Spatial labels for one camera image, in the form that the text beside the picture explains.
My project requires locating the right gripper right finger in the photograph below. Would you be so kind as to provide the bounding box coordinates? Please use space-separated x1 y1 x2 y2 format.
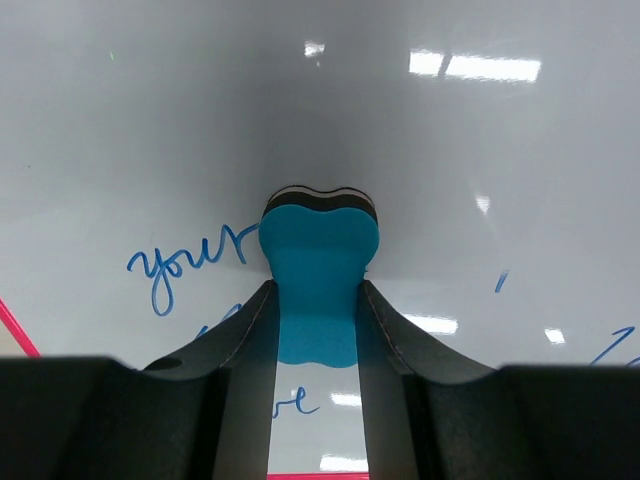
357 281 639 479

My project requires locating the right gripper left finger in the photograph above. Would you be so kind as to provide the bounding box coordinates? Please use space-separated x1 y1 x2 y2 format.
1 281 278 479

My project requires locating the blue whiteboard eraser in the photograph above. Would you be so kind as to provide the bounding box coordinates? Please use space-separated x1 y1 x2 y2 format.
259 185 379 369

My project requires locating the pink framed whiteboard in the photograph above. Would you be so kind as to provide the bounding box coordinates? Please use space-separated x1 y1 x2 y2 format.
1 1 639 479

